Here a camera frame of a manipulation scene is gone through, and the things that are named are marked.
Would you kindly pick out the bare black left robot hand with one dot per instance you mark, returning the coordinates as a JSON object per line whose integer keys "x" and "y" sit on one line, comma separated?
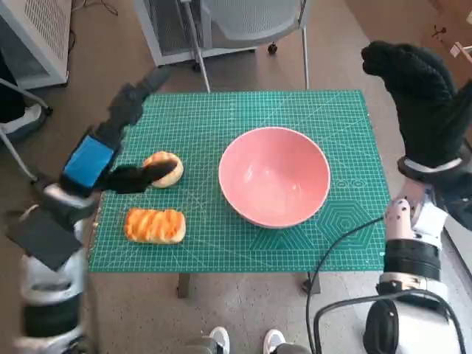
{"x": 88, "y": 160}

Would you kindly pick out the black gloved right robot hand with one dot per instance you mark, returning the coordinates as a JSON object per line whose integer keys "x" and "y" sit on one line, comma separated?
{"x": 420, "y": 107}

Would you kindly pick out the round toy bread bun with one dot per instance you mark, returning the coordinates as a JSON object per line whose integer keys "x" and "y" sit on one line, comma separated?
{"x": 171, "y": 178}

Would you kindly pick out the rectangular orange toy bread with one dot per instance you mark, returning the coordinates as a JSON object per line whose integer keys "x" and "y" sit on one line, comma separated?
{"x": 155, "y": 225}

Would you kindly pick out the pink bowl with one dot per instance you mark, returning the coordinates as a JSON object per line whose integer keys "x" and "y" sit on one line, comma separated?
{"x": 274, "y": 177}

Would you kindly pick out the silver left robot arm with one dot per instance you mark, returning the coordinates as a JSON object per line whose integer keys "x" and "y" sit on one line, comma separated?
{"x": 51, "y": 287}

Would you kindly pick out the black office chair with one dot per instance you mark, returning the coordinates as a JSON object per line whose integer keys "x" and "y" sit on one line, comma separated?
{"x": 14, "y": 118}

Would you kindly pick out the large cardboard box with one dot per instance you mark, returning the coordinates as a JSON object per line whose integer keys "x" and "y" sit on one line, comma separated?
{"x": 446, "y": 18}

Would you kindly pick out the white perforated cabinet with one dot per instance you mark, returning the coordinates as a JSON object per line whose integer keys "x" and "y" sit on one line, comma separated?
{"x": 40, "y": 33}

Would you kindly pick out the green cutting mat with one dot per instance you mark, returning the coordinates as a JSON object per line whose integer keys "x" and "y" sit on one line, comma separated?
{"x": 206, "y": 254}

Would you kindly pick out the small wooden table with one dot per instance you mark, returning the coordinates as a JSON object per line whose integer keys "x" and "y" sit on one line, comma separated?
{"x": 183, "y": 285}

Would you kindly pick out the grey mesh chair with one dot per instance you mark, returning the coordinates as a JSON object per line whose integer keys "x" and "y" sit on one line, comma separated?
{"x": 258, "y": 18}

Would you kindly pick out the person's white left shoe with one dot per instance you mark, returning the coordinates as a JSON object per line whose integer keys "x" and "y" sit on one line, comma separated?
{"x": 220, "y": 339}

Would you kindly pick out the person's white shoe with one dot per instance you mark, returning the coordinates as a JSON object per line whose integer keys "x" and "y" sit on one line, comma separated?
{"x": 274, "y": 341}
{"x": 220, "y": 339}

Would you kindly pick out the person's white right shoe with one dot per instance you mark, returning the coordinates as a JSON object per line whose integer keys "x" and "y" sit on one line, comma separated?
{"x": 274, "y": 341}

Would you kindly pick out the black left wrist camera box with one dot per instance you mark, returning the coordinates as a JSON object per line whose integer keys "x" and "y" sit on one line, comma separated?
{"x": 40, "y": 239}

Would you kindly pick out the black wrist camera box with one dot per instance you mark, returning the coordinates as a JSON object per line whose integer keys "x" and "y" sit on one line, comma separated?
{"x": 40, "y": 239}
{"x": 461, "y": 210}

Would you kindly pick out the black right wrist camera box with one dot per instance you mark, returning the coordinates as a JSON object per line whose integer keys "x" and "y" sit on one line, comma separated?
{"x": 461, "y": 210}

